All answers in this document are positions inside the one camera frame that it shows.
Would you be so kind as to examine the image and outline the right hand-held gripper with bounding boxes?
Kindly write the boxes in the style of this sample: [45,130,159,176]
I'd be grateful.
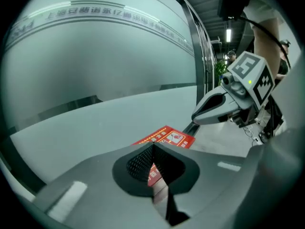
[192,51,275,128]

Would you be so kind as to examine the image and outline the black camera box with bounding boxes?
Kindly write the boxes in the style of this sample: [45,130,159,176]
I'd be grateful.
[216,0,255,21]

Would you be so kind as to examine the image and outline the person's white shirt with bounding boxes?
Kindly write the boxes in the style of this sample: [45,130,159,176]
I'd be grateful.
[242,0,285,30]

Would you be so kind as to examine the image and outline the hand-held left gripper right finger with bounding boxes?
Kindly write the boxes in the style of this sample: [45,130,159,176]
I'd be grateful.
[152,142,249,228]

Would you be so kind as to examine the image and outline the red fire extinguisher box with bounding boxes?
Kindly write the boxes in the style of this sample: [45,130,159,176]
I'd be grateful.
[131,125,196,187]

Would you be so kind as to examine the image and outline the white floor cable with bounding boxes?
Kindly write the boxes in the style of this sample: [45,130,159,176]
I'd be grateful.
[242,125,260,143]

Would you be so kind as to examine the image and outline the black window frame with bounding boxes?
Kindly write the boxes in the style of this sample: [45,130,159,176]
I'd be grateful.
[164,0,218,104]

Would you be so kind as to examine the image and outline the person's right forearm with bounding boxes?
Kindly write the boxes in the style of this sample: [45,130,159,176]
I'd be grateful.
[253,17,282,77]

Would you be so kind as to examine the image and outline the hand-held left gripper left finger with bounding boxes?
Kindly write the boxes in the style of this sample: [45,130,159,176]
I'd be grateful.
[32,142,170,229]

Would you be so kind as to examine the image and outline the green potted plant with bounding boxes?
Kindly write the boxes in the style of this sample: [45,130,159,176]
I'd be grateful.
[213,60,228,87]

